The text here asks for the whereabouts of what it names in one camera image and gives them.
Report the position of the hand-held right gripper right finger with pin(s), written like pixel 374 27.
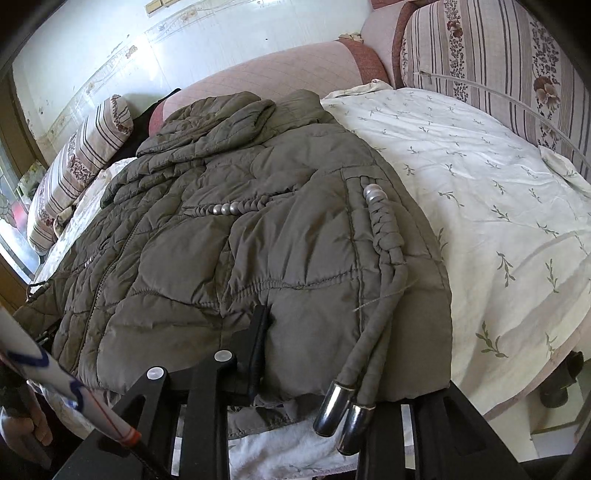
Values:
pixel 383 445

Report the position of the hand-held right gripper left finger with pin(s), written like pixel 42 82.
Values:
pixel 256 337

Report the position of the olive-grey hooded puffer jacket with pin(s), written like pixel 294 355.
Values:
pixel 207 240

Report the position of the person's left hand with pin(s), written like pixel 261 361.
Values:
pixel 40 422

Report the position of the stained glass window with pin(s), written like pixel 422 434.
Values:
pixel 14 221

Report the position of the black cloth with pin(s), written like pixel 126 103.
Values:
pixel 147 124

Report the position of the pink padded headboard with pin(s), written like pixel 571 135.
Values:
pixel 286 69

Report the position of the white leaf-print quilt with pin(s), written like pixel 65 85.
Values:
pixel 485 184

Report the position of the large striped floral pillow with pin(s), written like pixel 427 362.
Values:
pixel 485 55

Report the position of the wooden door frame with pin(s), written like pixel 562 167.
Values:
pixel 11 290

